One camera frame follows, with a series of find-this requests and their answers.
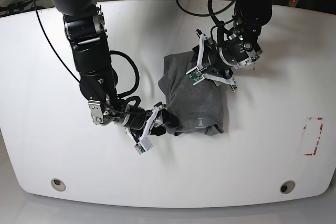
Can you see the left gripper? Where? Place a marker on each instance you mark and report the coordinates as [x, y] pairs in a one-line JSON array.
[[206, 59]]

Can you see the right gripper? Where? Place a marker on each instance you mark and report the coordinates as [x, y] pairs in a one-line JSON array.
[[142, 123]]

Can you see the grey T-shirt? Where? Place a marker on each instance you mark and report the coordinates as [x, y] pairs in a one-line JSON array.
[[198, 108]]

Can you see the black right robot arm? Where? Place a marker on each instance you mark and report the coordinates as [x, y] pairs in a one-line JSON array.
[[84, 29]]

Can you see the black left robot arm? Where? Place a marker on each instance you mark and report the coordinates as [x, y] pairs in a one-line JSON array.
[[238, 46]]

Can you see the left table grommet hole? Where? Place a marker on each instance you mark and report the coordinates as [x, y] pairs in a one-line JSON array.
[[58, 185]]

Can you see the table grommet hole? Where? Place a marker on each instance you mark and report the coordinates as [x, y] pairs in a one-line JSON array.
[[58, 185], [287, 187]]

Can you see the right table grommet hole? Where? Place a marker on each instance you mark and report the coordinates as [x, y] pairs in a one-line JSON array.
[[287, 187]]

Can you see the red tape rectangle marking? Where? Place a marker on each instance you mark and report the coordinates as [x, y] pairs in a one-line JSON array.
[[311, 136]]

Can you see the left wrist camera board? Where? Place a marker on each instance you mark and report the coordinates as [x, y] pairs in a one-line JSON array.
[[195, 76]]

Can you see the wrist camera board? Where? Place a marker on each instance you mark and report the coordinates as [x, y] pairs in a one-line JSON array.
[[144, 146], [195, 76]]

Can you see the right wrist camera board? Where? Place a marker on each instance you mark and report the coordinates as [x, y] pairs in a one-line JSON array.
[[144, 146]]

